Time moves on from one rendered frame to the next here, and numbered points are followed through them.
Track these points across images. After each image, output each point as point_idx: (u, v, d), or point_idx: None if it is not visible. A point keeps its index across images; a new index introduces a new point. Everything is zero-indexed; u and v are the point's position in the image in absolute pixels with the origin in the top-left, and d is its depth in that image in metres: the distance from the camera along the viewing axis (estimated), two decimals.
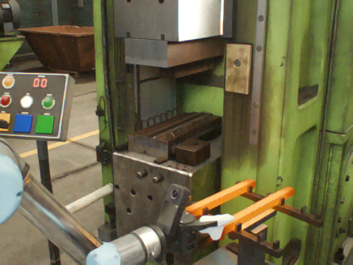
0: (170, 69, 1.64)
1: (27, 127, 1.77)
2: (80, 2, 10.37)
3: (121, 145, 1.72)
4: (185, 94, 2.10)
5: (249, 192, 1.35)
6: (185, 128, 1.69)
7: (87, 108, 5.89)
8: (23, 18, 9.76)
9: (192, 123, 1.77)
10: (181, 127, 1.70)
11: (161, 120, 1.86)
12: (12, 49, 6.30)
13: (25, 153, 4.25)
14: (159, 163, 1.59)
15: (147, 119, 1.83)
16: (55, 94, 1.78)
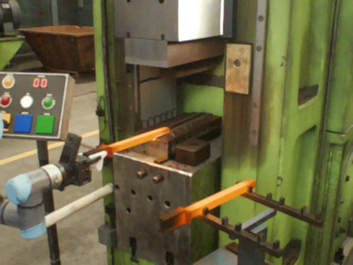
0: (170, 69, 1.64)
1: (27, 127, 1.77)
2: (80, 2, 10.37)
3: None
4: (185, 94, 2.10)
5: (249, 192, 1.35)
6: (185, 128, 1.69)
7: (87, 108, 5.89)
8: (23, 18, 9.76)
9: (192, 123, 1.77)
10: (181, 127, 1.70)
11: (161, 120, 1.86)
12: (12, 49, 6.30)
13: (25, 153, 4.25)
14: (159, 163, 1.59)
15: (147, 119, 1.83)
16: (55, 94, 1.78)
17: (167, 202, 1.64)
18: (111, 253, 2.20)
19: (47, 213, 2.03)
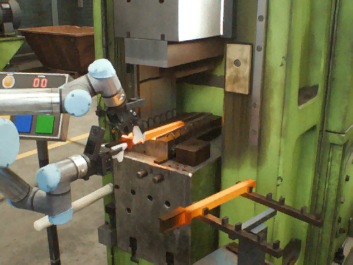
0: (170, 69, 1.64)
1: (27, 127, 1.77)
2: (80, 2, 10.37)
3: None
4: (185, 94, 2.10)
5: (249, 192, 1.35)
6: (185, 128, 1.69)
7: None
8: (23, 18, 9.76)
9: (192, 123, 1.77)
10: (181, 127, 1.70)
11: (161, 120, 1.86)
12: (12, 49, 6.30)
13: (25, 153, 4.25)
14: (159, 163, 1.59)
15: (147, 119, 1.83)
16: None
17: (167, 202, 1.64)
18: (111, 253, 2.20)
19: None
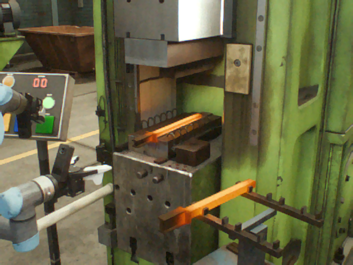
0: (170, 69, 1.64)
1: None
2: (80, 2, 10.37)
3: (121, 145, 1.72)
4: (185, 94, 2.10)
5: (249, 192, 1.35)
6: (185, 128, 1.69)
7: (87, 108, 5.89)
8: (23, 18, 9.76)
9: (192, 123, 1.77)
10: (181, 127, 1.70)
11: (161, 120, 1.86)
12: (12, 49, 6.30)
13: (25, 153, 4.25)
14: (159, 163, 1.59)
15: (147, 119, 1.83)
16: (55, 94, 1.78)
17: (167, 202, 1.64)
18: (111, 253, 2.20)
19: (47, 213, 2.03)
